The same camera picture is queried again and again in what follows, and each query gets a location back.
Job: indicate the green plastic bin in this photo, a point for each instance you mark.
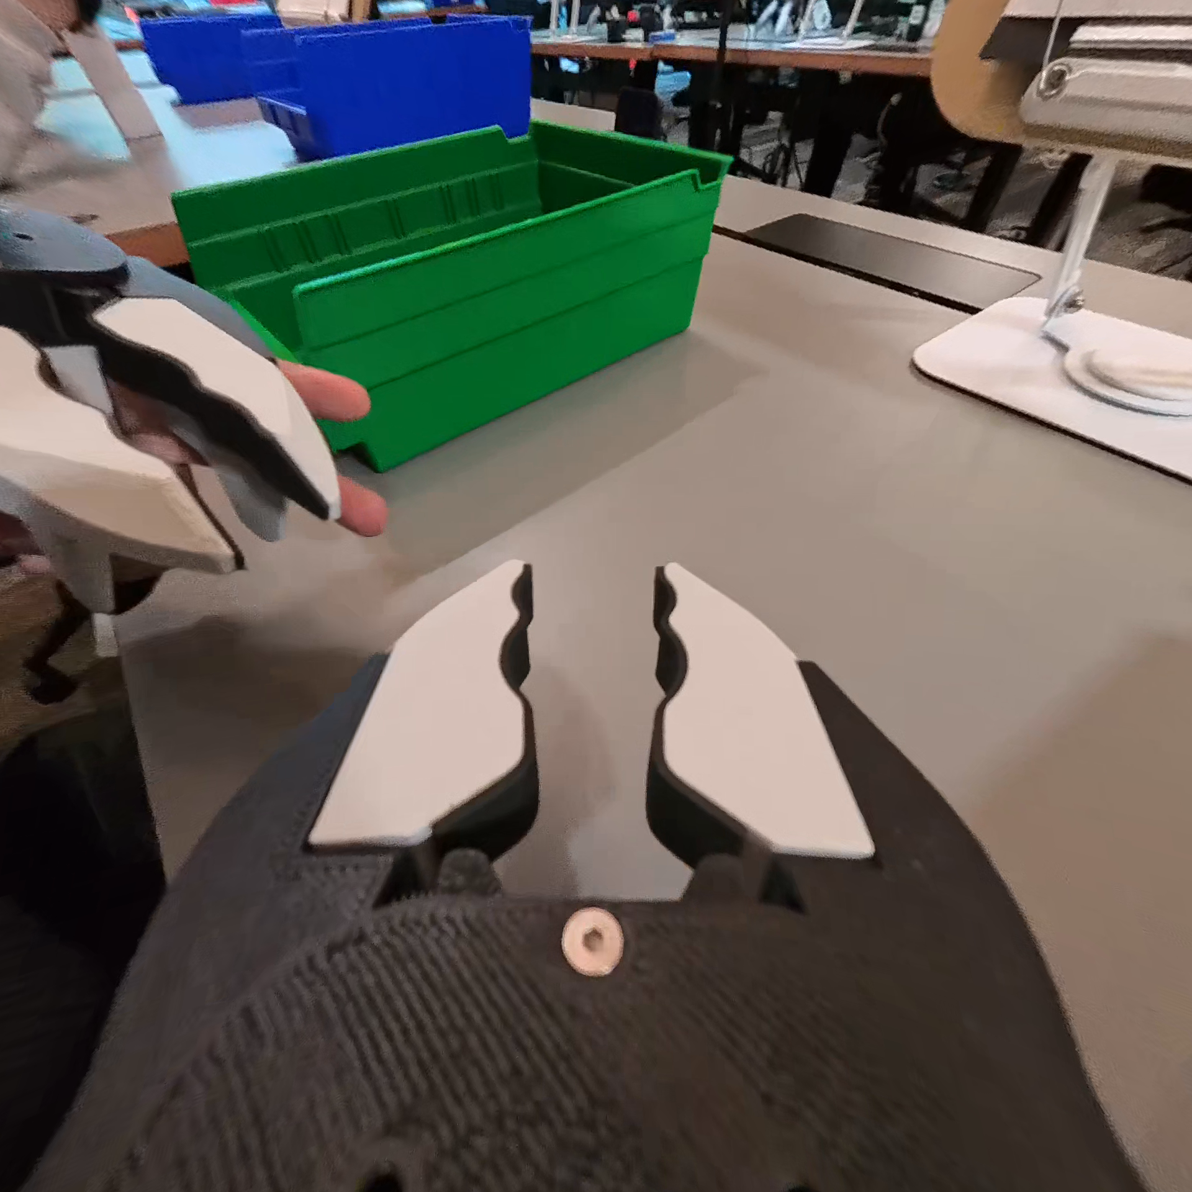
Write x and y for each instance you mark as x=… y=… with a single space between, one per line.
x=512 y=307

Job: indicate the long grey table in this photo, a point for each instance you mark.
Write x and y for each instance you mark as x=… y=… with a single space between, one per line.
x=792 y=56

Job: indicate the white document stand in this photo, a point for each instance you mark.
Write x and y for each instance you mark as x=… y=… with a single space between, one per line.
x=1006 y=364

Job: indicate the blue plastic bin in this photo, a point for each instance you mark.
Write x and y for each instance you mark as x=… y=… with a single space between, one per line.
x=400 y=84
x=204 y=56

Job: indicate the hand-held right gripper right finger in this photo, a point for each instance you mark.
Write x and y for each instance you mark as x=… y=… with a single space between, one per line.
x=754 y=754

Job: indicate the person's left hand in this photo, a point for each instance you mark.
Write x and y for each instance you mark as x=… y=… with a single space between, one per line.
x=335 y=401

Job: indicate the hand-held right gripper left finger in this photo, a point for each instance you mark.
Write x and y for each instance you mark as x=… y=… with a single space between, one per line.
x=437 y=736

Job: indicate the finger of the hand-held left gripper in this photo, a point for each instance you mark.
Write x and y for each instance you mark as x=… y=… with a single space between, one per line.
x=241 y=382
x=84 y=474

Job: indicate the dark desk panel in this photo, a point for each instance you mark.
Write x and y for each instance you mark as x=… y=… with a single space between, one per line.
x=894 y=262

